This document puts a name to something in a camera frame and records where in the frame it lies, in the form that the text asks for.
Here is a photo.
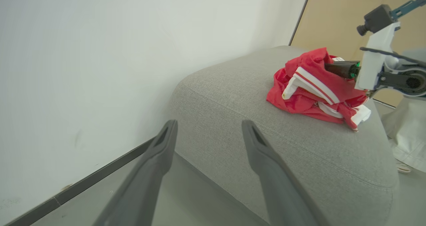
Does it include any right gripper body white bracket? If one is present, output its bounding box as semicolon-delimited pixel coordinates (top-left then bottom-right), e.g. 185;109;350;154
354;22;401;91

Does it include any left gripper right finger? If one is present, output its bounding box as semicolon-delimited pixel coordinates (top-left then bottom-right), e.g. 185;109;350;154
242;119;330;226

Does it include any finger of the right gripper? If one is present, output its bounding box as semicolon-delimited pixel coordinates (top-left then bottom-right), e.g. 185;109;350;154
324;61;361;81

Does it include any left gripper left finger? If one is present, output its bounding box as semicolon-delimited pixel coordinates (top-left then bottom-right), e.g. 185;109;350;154
93;119;178;226

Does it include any red garment with white trim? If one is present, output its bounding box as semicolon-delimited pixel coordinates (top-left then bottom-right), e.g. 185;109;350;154
266;47;372;132

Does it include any grey fabric sofa seat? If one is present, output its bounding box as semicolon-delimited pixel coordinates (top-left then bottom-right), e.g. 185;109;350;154
168;46;400;226

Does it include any black baseboard strip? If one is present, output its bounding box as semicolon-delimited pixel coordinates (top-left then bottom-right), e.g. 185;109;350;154
3;136;158;226

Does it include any tan wooden door panel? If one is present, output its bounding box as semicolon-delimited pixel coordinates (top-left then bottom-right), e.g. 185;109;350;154
291;0;426;107

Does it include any white striped shoe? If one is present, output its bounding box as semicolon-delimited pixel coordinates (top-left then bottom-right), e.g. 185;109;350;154
395;159;413;174

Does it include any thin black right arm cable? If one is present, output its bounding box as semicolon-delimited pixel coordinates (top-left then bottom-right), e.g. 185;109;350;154
359;46;426;68

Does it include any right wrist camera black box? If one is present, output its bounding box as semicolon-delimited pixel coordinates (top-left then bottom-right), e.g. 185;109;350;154
357;5;393;37

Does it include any teal connector on right camera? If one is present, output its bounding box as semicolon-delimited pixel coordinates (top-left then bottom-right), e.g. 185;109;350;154
390;0;426;22

